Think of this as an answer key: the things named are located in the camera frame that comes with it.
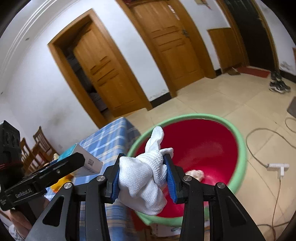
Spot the white knitted glove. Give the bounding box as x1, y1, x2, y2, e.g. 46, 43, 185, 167
118, 126, 174, 215

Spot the left human hand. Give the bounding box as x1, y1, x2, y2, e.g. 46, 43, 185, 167
5, 197, 50, 240

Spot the white teal cardboard box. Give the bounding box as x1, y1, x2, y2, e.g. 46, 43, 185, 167
50, 144, 103, 177

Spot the crumpled pink paper ball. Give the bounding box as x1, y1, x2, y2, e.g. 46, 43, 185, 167
185, 170, 204, 182

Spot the blue plaid tablecloth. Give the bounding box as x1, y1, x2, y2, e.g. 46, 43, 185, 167
43, 116, 167, 241

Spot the red basin with green rim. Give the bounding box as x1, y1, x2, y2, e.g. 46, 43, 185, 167
126, 113, 247, 227

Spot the wooden dining chair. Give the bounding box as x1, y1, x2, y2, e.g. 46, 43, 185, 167
33, 126, 57, 162

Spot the left wooden door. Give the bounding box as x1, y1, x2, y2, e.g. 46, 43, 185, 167
73, 21, 144, 117

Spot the wooden door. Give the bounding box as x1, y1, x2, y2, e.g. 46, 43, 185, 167
130, 1, 204, 90
73, 21, 144, 117

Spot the white power strip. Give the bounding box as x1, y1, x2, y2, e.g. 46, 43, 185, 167
266, 163, 290, 180

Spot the middle wooden door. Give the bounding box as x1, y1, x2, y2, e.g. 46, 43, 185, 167
130, 1, 204, 90

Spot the red doormat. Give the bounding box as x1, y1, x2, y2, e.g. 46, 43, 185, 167
237, 66, 270, 78

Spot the black sneakers pair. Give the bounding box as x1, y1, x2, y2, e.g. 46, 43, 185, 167
269, 71, 291, 94

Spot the grey floor cable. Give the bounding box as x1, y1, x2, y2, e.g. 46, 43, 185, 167
245, 116, 296, 240

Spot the low wooden wall cabinet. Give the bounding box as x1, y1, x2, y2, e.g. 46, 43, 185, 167
207, 28, 245, 73

